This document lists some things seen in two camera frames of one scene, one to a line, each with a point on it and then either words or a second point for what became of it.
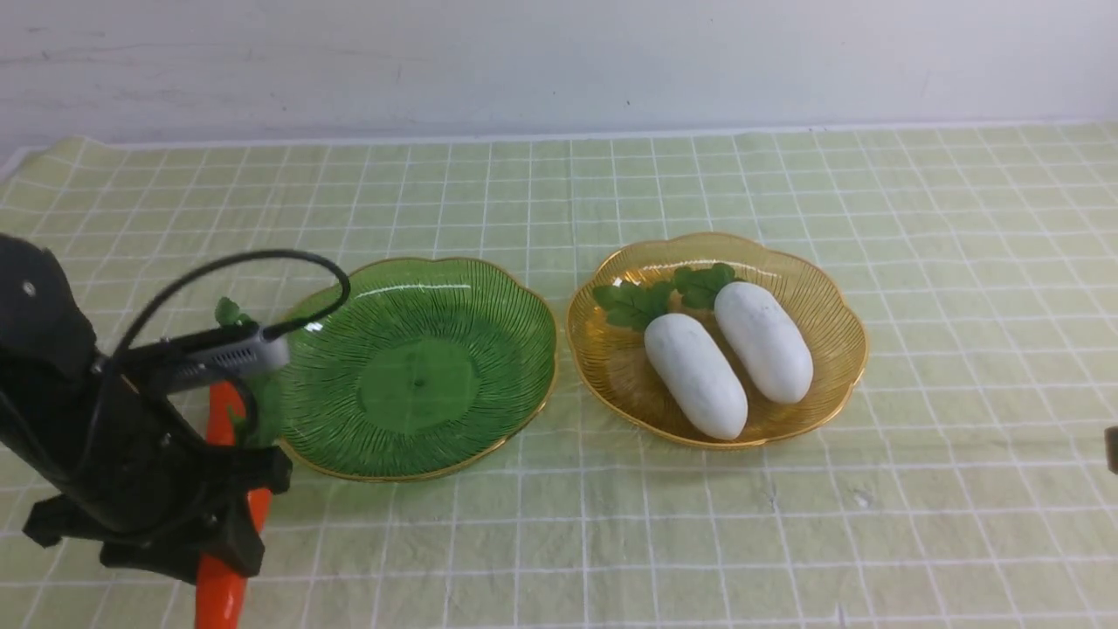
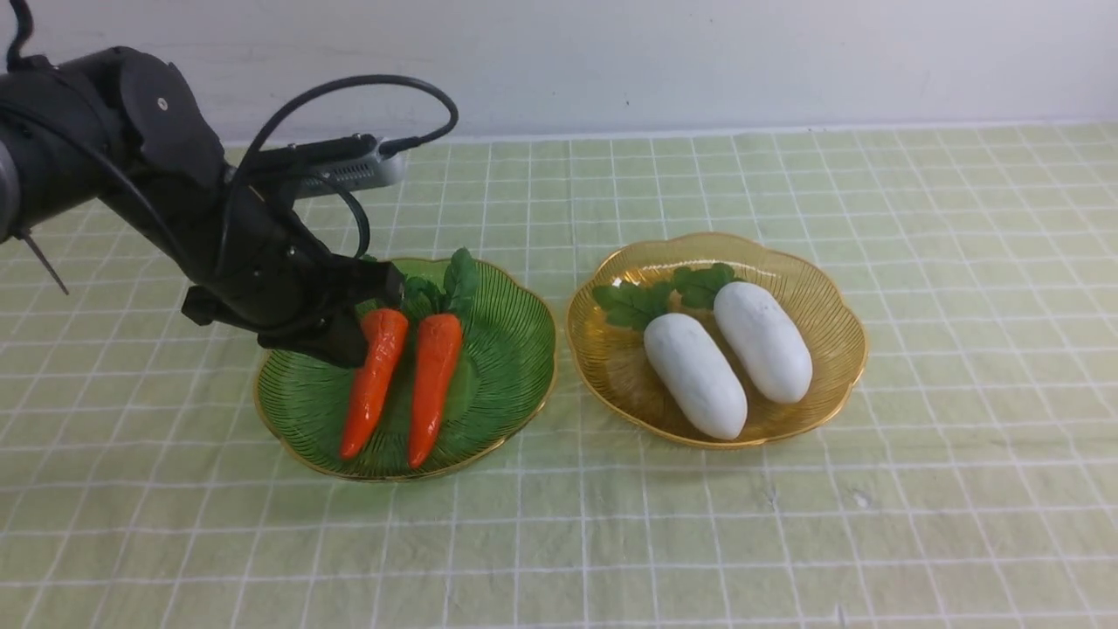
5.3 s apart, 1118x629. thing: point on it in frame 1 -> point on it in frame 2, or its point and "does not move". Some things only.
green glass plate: [425, 365] does not move
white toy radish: [759, 337] does not move
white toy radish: [688, 363] does not move
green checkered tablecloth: [968, 480] does not move
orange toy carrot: [223, 397] -> [383, 333]
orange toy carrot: [220, 594] -> [436, 336]
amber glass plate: [614, 362] does not move
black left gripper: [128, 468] -> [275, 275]
